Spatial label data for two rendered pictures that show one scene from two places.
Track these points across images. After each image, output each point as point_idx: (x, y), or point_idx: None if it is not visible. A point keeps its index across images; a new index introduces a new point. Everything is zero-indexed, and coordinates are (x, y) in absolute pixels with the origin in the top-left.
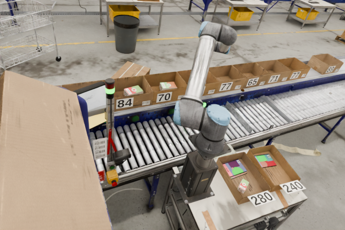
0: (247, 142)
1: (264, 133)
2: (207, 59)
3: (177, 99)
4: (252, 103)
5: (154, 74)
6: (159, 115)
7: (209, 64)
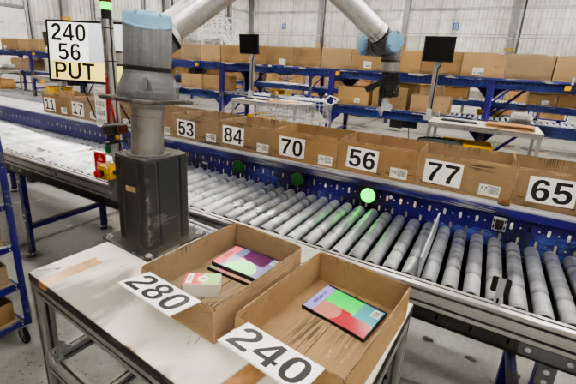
0: None
1: (467, 297)
2: None
3: (318, 163)
4: (544, 261)
5: (315, 125)
6: (282, 183)
7: None
